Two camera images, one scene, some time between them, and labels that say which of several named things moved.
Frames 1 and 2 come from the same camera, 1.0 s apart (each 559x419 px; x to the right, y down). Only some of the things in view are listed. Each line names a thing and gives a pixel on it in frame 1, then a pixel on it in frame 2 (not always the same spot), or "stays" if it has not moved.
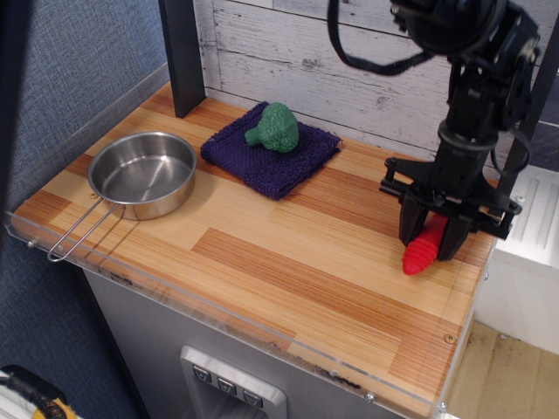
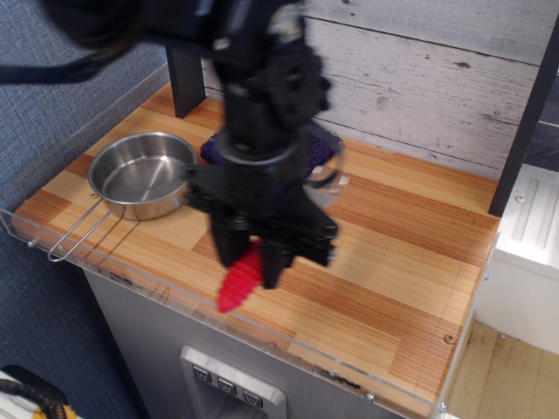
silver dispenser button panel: (221, 388) stays
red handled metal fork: (421, 252) -> (243, 277)
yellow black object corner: (51, 401) stays
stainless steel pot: (149, 175) stays
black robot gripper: (457, 175) -> (260, 181)
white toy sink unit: (520, 296) stays
